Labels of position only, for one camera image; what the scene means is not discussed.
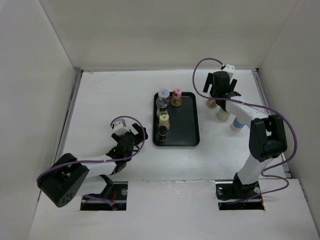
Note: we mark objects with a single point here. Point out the small dark pepper bottle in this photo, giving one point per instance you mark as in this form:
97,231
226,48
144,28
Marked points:
162,132

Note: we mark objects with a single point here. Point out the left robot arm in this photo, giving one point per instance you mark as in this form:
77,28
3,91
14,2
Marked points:
63,181

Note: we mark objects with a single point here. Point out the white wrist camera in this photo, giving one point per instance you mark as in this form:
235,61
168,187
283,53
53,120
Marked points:
228,68
119,127

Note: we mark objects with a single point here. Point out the pink cap spice shaker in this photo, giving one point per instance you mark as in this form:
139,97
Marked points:
176,99

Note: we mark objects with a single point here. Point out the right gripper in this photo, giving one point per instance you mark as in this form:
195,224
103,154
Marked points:
209,81

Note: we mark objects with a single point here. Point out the blue label grey cap jar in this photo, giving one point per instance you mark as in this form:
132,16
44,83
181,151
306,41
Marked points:
237,125

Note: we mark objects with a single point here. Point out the black cap brown spice bottle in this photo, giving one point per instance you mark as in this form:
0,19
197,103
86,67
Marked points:
211,103

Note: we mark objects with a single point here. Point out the yellow cap spice shaker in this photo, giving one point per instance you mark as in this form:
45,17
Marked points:
164,120

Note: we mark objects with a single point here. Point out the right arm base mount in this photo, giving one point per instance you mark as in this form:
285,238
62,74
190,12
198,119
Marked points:
234,196

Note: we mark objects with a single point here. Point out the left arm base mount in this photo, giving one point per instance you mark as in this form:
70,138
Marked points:
109,196

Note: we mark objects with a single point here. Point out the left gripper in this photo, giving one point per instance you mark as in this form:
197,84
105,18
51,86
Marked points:
141,135

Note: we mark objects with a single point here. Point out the left aluminium table rail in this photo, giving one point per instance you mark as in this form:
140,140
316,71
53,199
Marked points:
69,112

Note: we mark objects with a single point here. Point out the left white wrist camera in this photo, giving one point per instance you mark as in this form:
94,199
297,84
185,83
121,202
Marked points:
119,127

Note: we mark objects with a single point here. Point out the black rectangular tray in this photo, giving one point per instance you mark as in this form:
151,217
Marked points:
184,124

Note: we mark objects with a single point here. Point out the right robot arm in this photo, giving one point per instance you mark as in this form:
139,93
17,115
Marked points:
267,138

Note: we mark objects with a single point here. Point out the clear cap salt grinder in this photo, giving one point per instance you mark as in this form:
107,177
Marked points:
161,105

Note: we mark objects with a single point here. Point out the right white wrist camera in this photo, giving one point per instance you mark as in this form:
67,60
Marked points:
228,68

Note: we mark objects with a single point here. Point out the black cap white spice bottle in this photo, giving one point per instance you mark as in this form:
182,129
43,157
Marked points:
223,115

